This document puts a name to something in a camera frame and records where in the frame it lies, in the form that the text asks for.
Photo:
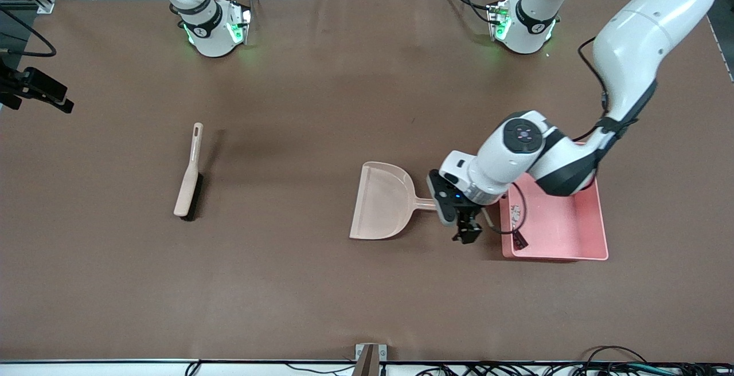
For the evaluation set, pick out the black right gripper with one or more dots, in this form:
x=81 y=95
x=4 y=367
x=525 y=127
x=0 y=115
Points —
x=17 y=84

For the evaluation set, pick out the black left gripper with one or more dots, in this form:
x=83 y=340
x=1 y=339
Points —
x=465 y=217

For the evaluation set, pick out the beige plastic dustpan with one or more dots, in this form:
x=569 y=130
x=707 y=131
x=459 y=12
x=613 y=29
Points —
x=381 y=201

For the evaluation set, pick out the beige brush with black bristles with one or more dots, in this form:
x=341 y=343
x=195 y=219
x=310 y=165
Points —
x=188 y=187

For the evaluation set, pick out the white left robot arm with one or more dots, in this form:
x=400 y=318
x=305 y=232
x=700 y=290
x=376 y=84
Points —
x=631 y=49

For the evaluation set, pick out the pink plastic bin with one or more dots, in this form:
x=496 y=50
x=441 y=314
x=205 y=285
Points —
x=565 y=227

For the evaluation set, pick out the metal table edge bracket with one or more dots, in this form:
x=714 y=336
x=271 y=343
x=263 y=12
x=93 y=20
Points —
x=370 y=359

